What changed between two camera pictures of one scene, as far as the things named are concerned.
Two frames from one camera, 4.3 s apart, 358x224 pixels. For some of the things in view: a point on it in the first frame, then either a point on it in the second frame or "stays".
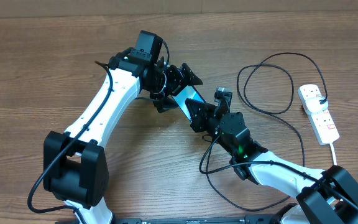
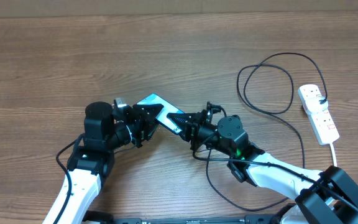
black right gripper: (200, 117) to (191, 122)
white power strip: (322, 123) stays
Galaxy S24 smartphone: (187, 92) to (154, 99)
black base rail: (257, 219) stays
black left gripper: (176, 79) to (142, 120)
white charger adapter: (313, 105) stays
